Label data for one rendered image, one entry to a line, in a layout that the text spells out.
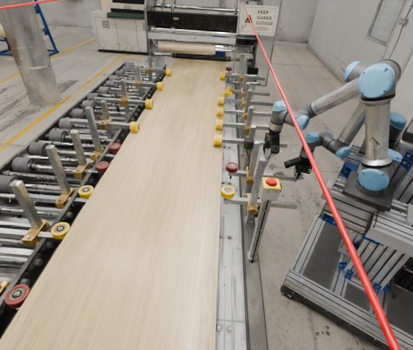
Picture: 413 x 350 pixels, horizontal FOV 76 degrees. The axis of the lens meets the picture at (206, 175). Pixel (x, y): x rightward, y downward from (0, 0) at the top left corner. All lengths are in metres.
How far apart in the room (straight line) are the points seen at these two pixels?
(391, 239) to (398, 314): 0.82
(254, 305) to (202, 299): 0.33
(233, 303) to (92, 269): 0.68
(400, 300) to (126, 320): 1.83
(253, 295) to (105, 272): 0.68
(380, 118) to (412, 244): 0.62
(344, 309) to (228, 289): 0.89
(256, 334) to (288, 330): 0.85
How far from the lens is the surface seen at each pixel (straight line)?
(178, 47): 4.05
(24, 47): 5.03
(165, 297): 1.12
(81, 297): 1.19
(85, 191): 1.61
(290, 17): 10.46
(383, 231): 1.56
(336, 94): 1.45
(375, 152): 1.34
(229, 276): 1.51
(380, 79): 1.23
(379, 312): 0.33
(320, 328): 2.23
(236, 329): 1.39
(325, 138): 1.72
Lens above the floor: 1.90
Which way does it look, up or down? 38 degrees down
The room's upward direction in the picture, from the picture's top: 4 degrees clockwise
